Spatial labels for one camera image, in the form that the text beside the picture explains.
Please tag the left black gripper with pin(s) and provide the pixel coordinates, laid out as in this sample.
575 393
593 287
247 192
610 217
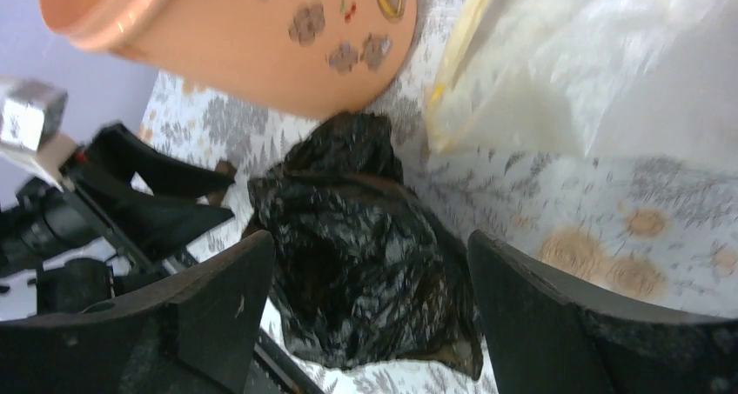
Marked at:
143 202

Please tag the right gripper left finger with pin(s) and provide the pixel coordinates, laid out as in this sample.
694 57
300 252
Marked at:
193 332

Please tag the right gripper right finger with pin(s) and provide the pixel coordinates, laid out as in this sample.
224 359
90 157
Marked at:
550 332

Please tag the black trash bag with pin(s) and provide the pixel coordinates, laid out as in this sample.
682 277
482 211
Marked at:
365 272

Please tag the orange plastic trash bin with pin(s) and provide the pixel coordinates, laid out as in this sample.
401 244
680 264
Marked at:
309 58

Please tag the translucent white trash bag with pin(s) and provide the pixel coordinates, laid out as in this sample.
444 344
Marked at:
590 78

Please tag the dark brown wooden block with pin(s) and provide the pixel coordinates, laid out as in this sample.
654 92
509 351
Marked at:
225 177

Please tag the floral patterned table mat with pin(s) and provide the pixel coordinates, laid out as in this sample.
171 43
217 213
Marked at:
652 228

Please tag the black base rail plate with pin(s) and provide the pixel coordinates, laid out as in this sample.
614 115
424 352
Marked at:
280 369

